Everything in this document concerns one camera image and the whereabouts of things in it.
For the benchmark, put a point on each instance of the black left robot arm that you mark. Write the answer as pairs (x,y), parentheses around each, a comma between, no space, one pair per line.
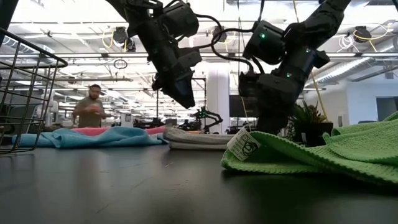
(146,28)

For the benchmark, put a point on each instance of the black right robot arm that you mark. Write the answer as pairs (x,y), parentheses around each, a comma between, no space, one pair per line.
(323,18)

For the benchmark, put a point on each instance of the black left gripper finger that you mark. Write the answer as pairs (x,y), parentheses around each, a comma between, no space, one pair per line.
(182,91)

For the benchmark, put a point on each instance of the light blue microfiber towel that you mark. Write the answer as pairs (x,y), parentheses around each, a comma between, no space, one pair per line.
(93,140)

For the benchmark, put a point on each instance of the person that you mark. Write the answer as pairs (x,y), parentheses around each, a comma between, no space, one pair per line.
(88,115)

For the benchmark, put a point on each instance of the black background rig frame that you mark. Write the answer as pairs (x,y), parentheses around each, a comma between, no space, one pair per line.
(204,99)

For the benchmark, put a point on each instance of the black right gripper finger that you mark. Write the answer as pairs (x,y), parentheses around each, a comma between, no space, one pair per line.
(273,124)

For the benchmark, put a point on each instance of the white waffle weave towel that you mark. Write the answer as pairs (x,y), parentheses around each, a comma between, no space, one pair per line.
(196,140)

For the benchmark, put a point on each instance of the pink microfiber towel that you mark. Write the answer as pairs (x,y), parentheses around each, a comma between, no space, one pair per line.
(90,131)

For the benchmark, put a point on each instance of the black background robot arm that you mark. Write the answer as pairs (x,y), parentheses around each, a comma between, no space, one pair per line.
(211,116)

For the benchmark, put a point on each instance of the black monitor screen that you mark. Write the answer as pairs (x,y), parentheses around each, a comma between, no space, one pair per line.
(236,105)

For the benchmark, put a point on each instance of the small potted artificial plant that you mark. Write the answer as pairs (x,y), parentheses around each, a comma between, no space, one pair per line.
(314,133)

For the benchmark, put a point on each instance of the green microfiber towel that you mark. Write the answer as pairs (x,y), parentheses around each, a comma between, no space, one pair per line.
(311,161)

